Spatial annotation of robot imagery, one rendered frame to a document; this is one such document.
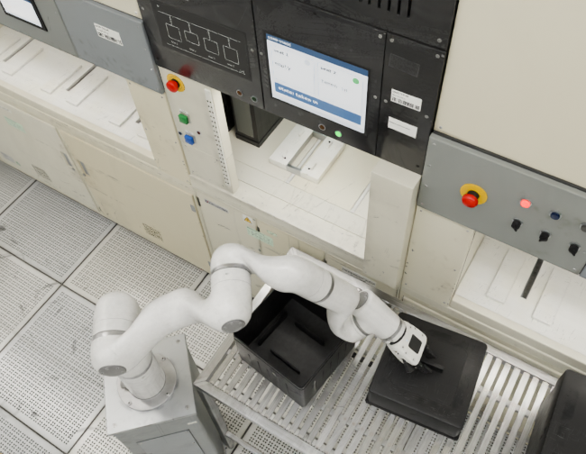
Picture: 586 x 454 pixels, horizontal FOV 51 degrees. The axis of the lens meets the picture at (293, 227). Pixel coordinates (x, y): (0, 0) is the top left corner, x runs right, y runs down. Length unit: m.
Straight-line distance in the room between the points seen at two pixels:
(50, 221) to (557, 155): 2.74
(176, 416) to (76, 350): 1.16
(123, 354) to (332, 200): 0.95
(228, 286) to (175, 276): 1.66
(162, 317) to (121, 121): 1.21
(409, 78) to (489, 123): 0.20
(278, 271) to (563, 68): 0.74
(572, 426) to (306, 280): 0.80
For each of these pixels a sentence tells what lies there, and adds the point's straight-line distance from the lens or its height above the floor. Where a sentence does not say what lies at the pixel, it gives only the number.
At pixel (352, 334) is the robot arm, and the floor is 1.04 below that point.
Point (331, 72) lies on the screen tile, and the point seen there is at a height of 1.63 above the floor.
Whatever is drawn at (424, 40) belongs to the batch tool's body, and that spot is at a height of 1.81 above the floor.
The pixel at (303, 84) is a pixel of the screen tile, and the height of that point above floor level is 1.56.
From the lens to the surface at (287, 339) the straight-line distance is 2.07.
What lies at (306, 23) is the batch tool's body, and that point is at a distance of 1.49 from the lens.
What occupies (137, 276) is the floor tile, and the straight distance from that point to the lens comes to 3.21.
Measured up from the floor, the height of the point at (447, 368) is 0.86.
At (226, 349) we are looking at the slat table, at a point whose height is 0.76.
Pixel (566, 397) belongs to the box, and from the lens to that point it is 1.85.
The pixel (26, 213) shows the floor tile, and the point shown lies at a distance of 3.65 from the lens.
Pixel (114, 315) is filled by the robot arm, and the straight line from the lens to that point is 1.74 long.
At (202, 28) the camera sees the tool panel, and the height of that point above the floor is 1.62.
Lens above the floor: 2.66
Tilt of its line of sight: 56 degrees down
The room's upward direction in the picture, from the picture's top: 5 degrees counter-clockwise
